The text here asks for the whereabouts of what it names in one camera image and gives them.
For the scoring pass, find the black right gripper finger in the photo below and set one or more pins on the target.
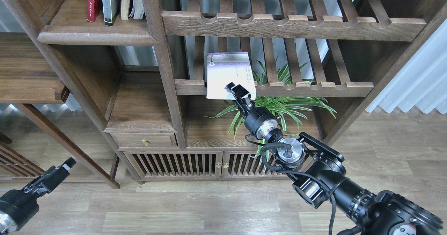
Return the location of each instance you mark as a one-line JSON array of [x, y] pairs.
[[245, 109], [242, 96]]

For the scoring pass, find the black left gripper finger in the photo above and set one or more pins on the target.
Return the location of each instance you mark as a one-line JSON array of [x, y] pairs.
[[50, 179]]

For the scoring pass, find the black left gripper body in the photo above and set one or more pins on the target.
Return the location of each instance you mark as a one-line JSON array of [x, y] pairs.
[[17, 207]]

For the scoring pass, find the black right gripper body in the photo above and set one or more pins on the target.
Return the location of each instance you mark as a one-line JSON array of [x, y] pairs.
[[261, 123]]

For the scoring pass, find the pale lavender book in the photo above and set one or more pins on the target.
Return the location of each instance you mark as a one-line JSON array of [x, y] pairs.
[[227, 67]]

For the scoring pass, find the green and grey book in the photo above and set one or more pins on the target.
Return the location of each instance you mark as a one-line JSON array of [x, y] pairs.
[[110, 11]]

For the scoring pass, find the red cover book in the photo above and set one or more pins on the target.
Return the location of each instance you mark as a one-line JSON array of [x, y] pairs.
[[93, 9]]

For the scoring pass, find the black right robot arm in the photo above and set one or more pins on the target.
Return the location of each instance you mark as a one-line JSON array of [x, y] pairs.
[[318, 175]]

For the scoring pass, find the upright books on shelf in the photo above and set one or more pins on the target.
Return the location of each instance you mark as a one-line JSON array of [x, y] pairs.
[[131, 9]]

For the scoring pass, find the green spider plant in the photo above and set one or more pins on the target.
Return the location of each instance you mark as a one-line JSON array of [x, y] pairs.
[[277, 105]]

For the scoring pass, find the dark wooden bookshelf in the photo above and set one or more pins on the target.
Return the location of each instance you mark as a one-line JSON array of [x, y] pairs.
[[144, 78]]

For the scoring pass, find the brass drawer knob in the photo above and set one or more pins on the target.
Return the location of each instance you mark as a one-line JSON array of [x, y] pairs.
[[145, 142]]

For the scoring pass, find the white curtain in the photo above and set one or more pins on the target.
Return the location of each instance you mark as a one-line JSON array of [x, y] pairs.
[[422, 82]]

